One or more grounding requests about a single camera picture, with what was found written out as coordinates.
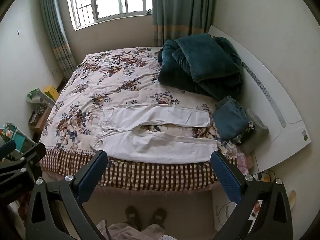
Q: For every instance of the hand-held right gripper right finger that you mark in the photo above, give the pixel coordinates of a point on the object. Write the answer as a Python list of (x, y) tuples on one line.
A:
[(226, 178)]

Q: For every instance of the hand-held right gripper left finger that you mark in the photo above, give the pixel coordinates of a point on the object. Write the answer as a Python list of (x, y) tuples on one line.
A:
[(92, 175)]

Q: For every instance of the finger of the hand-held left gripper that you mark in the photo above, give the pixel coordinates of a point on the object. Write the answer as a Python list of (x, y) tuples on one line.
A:
[(7, 148), (33, 153)]

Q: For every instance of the white pants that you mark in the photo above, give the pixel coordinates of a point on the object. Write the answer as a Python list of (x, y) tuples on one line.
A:
[(155, 147)]

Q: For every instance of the teal rack with clutter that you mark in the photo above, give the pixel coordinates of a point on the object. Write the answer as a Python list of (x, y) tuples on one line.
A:
[(12, 135)]

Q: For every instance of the pink cloth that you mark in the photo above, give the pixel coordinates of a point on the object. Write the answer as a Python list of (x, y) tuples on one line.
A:
[(243, 162)]

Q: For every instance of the wooden bedside stand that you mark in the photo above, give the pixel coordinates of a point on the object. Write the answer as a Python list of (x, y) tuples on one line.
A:
[(40, 120)]

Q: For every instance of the grey folded cloth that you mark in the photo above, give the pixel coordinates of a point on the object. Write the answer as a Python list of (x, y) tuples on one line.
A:
[(257, 130)]

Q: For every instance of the green and white bag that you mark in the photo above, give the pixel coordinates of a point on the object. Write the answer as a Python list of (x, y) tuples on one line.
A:
[(37, 95)]

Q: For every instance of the folded teal cloth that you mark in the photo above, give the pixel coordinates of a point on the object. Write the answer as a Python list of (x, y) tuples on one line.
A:
[(230, 120)]

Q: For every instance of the yellow box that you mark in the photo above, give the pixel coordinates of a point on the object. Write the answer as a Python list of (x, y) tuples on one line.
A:
[(52, 92)]

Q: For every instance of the beige round object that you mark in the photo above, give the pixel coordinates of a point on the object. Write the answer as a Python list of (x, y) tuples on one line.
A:
[(291, 197)]

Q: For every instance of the person's light clothing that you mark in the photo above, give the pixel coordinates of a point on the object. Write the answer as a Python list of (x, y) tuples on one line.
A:
[(130, 233)]

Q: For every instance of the white bed headboard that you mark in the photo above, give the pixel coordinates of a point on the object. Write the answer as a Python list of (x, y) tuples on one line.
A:
[(270, 120)]

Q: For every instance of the person's right shoe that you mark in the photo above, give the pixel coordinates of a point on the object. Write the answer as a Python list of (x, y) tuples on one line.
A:
[(158, 216)]

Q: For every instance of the floral bed quilt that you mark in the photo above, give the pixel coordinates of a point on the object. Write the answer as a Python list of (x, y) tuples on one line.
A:
[(100, 80)]

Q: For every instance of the dark green pillow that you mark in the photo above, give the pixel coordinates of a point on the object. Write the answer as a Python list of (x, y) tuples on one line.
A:
[(205, 62)]

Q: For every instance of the teal striped curtain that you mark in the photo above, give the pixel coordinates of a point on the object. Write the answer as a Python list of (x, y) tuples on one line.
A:
[(53, 27), (180, 7)]

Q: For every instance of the window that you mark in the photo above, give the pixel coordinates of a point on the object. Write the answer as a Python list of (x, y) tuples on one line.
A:
[(112, 0)]

